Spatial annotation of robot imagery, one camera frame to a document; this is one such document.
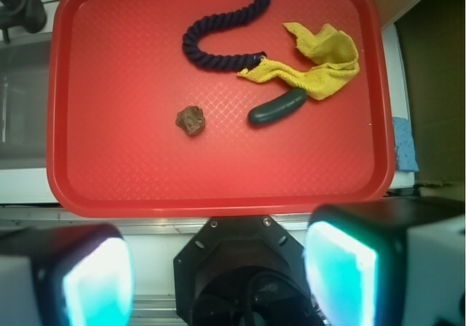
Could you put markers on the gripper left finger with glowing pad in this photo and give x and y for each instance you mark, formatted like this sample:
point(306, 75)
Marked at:
point(70, 275)

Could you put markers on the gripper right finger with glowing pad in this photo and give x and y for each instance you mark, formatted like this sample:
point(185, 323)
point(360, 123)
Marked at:
point(395, 261)

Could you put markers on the green plastic pickle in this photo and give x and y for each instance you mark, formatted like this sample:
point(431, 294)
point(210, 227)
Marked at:
point(278, 108)

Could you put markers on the blue sponge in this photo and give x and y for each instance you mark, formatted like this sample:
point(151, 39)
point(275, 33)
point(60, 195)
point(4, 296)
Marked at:
point(405, 153)

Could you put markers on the brown crumpled lump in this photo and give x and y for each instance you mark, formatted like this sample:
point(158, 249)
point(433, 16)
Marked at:
point(191, 120)

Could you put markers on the red plastic tray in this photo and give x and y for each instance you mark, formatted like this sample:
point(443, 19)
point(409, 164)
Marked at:
point(118, 78)

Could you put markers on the yellow cloth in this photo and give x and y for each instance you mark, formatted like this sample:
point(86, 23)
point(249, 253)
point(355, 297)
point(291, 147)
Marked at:
point(334, 57)

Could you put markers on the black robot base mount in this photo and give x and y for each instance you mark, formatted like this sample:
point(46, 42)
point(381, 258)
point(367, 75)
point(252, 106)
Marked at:
point(243, 271)

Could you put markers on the dark clamp handle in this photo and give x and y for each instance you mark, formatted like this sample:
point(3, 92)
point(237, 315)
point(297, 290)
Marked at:
point(27, 14)

